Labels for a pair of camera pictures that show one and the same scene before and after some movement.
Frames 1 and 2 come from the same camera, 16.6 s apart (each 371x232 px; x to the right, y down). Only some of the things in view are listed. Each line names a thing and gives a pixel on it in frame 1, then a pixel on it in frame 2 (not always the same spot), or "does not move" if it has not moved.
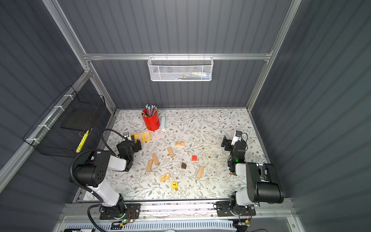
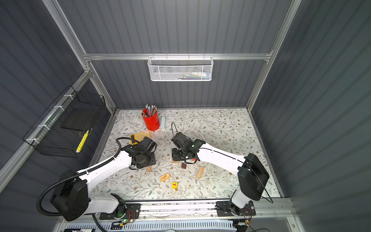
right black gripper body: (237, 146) to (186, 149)
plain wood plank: (200, 172) does not move
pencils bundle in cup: (149, 111) does not move
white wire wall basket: (180, 68) does not move
